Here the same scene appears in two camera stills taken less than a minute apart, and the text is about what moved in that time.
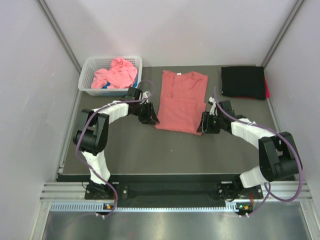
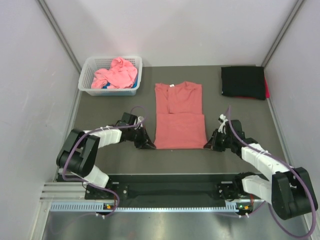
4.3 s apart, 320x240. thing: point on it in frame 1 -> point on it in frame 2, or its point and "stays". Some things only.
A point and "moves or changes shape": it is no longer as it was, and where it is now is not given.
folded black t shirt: x=247 y=81 stays
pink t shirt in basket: x=121 y=75 stays
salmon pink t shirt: x=183 y=100 moves or changes shape
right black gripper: x=205 y=126 -> x=210 y=145
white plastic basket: x=110 y=76 stays
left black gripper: x=150 y=117 -> x=149 y=144
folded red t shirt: x=267 y=90 stays
